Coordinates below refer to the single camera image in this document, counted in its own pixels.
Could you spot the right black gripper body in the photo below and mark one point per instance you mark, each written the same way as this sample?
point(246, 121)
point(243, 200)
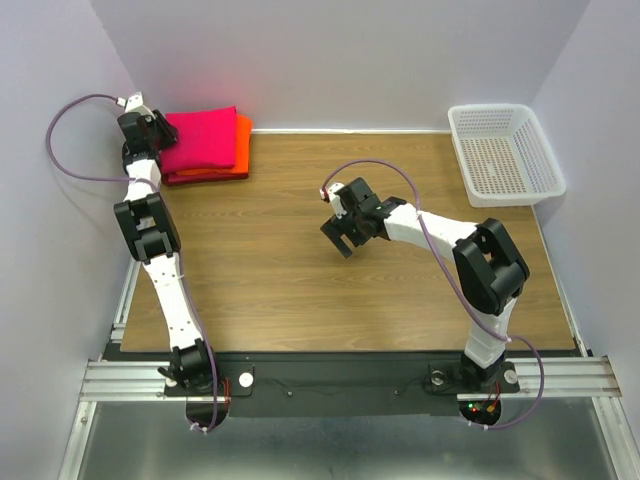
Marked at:
point(354, 229)

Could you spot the crimson t shirt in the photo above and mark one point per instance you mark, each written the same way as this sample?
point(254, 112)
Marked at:
point(206, 140)

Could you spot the folded orange t shirt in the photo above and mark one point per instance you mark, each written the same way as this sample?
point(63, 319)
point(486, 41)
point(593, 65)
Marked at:
point(241, 168)

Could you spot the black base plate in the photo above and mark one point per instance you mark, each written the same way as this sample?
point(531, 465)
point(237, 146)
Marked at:
point(335, 384)

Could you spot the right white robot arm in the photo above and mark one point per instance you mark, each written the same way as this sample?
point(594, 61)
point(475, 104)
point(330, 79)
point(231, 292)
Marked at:
point(481, 261)

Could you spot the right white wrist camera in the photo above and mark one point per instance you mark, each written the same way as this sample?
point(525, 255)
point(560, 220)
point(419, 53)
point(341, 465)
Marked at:
point(329, 194)

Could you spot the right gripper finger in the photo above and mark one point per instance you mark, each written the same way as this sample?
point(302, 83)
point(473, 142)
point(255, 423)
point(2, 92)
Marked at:
point(332, 228)
point(341, 246)

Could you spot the folded dark red t shirt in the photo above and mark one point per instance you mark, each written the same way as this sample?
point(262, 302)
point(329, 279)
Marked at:
point(200, 181)

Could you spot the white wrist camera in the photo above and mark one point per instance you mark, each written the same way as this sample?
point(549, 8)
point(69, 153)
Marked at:
point(329, 194)
point(134, 104)

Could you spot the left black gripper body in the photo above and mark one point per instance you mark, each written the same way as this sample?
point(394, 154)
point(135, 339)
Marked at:
point(154, 138)

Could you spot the aluminium frame rail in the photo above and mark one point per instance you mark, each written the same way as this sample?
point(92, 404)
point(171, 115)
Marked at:
point(565, 422)

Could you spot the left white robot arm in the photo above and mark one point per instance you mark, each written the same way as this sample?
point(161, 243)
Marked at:
point(153, 241)

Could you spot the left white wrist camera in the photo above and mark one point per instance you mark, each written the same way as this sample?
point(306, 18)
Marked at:
point(134, 104)

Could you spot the white plastic basket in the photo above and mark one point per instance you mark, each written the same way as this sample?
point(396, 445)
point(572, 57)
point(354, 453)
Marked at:
point(504, 156)

